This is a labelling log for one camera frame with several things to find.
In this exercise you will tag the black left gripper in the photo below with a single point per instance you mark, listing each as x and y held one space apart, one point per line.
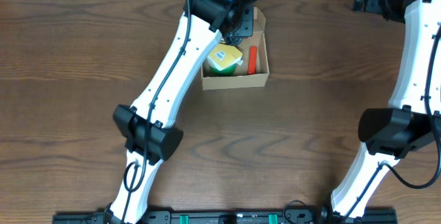
243 25

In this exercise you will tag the yellow sticky note pad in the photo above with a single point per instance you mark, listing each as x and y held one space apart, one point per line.
223 56

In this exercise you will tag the black correction tape dispenser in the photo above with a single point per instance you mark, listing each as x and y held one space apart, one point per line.
232 40

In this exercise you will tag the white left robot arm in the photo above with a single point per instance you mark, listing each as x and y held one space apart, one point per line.
148 123

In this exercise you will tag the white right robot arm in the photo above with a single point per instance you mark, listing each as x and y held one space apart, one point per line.
409 122

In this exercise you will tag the green tape roll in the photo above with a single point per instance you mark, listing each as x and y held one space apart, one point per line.
226 72

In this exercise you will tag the brown cardboard box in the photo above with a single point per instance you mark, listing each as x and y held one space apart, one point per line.
240 77

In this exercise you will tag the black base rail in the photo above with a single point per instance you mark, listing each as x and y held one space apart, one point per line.
300 215

